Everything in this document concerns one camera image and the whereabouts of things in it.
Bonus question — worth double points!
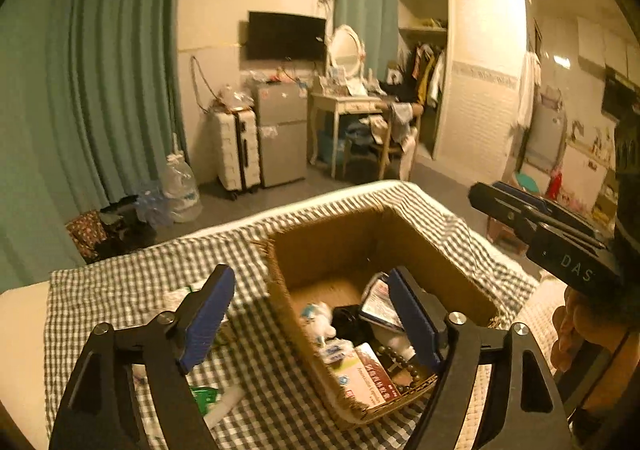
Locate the clear plastic bag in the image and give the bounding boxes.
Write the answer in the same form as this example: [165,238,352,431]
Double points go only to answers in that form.
[214,84,256,113]

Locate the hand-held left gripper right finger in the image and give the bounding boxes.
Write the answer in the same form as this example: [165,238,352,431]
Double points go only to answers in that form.
[387,267,573,450]

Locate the black bag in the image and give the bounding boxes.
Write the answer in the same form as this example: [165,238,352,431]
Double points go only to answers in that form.
[97,197,157,251]

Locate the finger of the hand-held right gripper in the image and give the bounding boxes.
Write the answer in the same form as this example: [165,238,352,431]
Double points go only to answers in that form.
[492,181,609,247]
[469,181,540,257]

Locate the white hanging garment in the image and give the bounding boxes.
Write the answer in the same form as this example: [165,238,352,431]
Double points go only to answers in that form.
[514,49,544,131]

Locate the black range hood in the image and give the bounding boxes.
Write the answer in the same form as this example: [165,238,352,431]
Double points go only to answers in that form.
[602,64,640,119]

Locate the white wardrobe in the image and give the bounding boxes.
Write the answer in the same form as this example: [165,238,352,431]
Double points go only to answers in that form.
[397,0,531,161]

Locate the green white packet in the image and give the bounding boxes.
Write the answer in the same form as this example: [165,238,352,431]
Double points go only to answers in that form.
[189,385,224,419]

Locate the red white medicine box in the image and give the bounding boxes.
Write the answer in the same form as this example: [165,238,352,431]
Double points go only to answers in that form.
[334,342,404,409]

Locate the teal stool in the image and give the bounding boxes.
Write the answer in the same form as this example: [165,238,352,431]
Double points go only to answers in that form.
[509,172,541,196]

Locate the white suitcase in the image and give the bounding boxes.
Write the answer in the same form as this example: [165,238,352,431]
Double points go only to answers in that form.
[213,106,261,201]

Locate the dark bead bracelet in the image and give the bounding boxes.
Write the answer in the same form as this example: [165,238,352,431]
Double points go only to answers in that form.
[375,342,436,389]

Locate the grey washing machine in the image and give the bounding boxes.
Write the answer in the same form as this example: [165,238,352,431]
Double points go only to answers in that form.
[522,94,569,173]

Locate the black wall television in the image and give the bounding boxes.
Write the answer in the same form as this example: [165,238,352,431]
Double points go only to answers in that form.
[248,10,329,63]

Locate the small white bottle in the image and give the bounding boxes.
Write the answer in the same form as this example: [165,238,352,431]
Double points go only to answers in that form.
[372,325,416,361]

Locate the large clear water jug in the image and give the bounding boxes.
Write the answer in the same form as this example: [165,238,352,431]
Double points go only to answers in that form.
[162,153,204,223]

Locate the wide green curtain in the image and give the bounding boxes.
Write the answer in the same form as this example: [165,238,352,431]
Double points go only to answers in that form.
[0,0,187,291]

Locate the wall cable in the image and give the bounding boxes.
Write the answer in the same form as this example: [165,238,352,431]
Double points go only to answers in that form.
[188,54,221,113]

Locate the person's right hand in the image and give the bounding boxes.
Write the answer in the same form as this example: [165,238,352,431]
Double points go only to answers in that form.
[549,289,634,379]

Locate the clear plastic bottles pack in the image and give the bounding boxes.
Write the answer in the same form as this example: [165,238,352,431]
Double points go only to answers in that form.
[135,182,169,229]

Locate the blue plastic bin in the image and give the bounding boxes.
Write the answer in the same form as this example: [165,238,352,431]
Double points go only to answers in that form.
[317,129,349,166]

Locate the white plush toy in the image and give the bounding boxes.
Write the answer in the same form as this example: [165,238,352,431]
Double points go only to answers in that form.
[300,302,337,346]

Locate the grey mini fridge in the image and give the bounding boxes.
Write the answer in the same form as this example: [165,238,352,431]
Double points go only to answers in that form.
[251,80,309,189]

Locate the small black case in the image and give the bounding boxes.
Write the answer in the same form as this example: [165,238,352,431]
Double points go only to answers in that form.
[332,305,374,339]

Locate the white plastic tube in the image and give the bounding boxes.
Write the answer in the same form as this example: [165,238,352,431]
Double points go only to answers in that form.
[202,390,247,431]

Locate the white wall cabinet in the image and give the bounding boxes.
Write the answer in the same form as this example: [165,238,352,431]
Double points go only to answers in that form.
[574,16,640,76]

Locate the white oval vanity mirror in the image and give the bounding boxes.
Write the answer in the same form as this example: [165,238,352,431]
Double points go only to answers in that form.
[327,24,366,81]

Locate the hanging clothes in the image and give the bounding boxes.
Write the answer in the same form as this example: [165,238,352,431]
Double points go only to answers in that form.
[399,43,446,109]

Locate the wooden chair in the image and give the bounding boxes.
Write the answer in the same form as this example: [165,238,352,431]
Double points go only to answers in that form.
[344,102,424,181]

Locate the checked cloth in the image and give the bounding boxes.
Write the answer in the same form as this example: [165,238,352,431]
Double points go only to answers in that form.
[44,180,539,450]

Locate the red plastic item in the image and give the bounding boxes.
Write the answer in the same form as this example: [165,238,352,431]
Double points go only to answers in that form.
[544,168,566,201]

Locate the white dressing table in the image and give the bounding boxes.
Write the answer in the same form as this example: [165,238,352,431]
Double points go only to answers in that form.
[307,78,397,179]

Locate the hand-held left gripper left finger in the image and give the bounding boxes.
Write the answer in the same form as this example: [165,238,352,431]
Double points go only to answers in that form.
[47,264,237,450]

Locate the floral storage box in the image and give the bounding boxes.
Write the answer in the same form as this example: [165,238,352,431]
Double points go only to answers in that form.
[64,210,109,263]

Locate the brown cardboard box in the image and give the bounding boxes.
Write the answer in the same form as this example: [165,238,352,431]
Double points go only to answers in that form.
[252,202,501,426]

